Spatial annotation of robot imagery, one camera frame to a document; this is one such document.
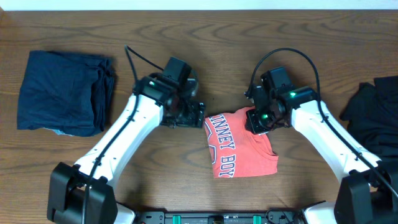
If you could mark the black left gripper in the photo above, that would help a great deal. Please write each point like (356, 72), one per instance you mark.
(193, 115)

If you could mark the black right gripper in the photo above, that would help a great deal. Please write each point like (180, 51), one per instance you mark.
(255, 122)

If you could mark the coral red t-shirt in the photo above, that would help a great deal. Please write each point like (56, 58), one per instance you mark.
(234, 150)

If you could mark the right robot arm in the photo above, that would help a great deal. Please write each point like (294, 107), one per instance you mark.
(368, 185)

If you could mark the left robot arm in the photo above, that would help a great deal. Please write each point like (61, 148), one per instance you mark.
(84, 192)

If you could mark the black garment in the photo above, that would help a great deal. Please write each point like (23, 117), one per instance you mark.
(371, 114)

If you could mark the folded navy blue garment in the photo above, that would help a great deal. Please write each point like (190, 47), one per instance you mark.
(68, 93)

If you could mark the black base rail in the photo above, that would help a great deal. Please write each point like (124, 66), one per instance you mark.
(273, 216)

